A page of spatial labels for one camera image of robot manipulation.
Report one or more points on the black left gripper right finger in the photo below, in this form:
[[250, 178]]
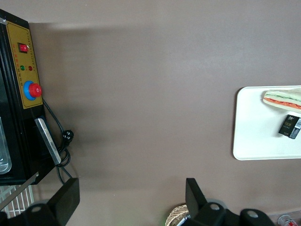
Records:
[[196, 202]]

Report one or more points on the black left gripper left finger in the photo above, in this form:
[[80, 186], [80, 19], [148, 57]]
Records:
[[67, 200]]

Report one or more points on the clear plastic machine tray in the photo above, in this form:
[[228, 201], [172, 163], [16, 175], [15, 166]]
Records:
[[4, 150]]

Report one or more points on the cream serving tray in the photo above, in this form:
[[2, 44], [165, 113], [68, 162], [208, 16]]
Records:
[[256, 131]]

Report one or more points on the light wicker basket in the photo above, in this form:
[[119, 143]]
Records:
[[175, 215]]

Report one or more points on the black sealing machine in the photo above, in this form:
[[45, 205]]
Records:
[[14, 131]]

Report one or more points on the clear acrylic bottle rack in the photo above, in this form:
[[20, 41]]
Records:
[[282, 220]]

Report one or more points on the red cola bottle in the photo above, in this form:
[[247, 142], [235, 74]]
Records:
[[291, 223]]

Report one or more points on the red emergency stop button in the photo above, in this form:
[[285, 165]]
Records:
[[35, 90]]

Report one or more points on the small black card box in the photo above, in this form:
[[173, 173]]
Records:
[[288, 127]]

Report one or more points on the triangle sandwich without bag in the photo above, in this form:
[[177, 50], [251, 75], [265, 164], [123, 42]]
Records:
[[282, 100]]

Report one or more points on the yellow control panel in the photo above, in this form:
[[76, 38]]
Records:
[[22, 70]]

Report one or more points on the red rocker switch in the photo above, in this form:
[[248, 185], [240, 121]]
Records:
[[23, 48]]

